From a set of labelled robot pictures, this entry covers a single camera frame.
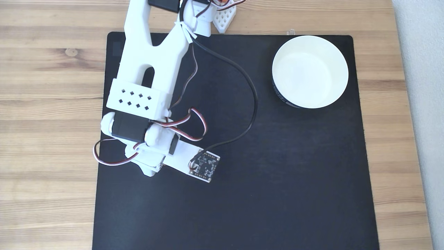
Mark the camera module on white bracket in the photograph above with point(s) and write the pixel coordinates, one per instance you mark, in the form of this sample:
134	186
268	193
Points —
204	166

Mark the black desk mat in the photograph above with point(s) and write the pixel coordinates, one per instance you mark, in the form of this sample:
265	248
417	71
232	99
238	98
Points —
277	173

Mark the white bowl-shaped plate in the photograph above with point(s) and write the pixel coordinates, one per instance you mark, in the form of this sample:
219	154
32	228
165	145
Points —
310	71

